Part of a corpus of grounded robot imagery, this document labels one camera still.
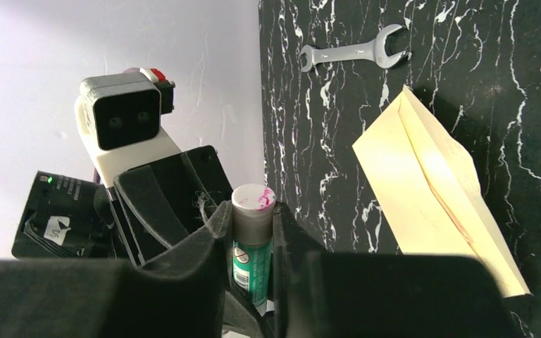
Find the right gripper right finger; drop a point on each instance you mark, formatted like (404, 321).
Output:
(318, 293)

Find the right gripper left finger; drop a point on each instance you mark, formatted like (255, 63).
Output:
(183, 296)

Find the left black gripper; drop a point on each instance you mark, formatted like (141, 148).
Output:
(155, 206)

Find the green glue stick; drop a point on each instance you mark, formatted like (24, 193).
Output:
(252, 224)

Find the cream paper envelope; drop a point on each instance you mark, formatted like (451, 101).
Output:
(427, 186)

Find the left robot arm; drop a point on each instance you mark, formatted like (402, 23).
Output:
(59, 220)

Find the silver open-end wrench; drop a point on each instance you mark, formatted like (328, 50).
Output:
(374, 51)

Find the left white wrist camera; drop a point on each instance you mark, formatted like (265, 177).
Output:
(118, 119)

